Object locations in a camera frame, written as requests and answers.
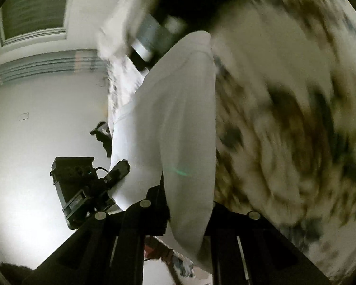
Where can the white t-shirt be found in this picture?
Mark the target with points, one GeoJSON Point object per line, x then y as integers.
{"type": "Point", "coordinates": [172, 109]}

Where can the black cloth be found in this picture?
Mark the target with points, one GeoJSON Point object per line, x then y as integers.
{"type": "Point", "coordinates": [102, 138]}

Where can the black folded garment grey stripe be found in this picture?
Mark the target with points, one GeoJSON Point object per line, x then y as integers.
{"type": "Point", "coordinates": [163, 32]}

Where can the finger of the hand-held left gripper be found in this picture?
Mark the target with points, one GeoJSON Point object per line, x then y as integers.
{"type": "Point", "coordinates": [120, 172]}

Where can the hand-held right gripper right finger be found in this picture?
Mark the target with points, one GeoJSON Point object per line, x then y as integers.
{"type": "Point", "coordinates": [240, 243]}

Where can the window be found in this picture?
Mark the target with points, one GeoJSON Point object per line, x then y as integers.
{"type": "Point", "coordinates": [32, 9]}

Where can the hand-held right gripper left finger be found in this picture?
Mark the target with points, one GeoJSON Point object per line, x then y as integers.
{"type": "Point", "coordinates": [127, 228]}

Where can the white wall switch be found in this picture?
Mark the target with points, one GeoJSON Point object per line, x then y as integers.
{"type": "Point", "coordinates": [24, 115]}

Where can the green striped curtain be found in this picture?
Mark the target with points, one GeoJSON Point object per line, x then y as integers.
{"type": "Point", "coordinates": [41, 65]}

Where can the floral bed sheet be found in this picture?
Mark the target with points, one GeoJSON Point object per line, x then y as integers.
{"type": "Point", "coordinates": [284, 95]}

